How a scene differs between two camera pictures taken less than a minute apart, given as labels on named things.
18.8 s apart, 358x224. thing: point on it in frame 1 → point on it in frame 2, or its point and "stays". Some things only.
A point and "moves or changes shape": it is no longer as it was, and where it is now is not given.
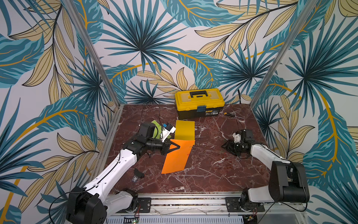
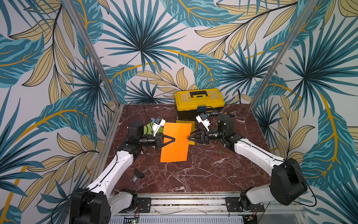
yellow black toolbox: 199,102 stays
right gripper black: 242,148 → 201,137
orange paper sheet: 176,160 moves or changes shape
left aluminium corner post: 72,7 stays
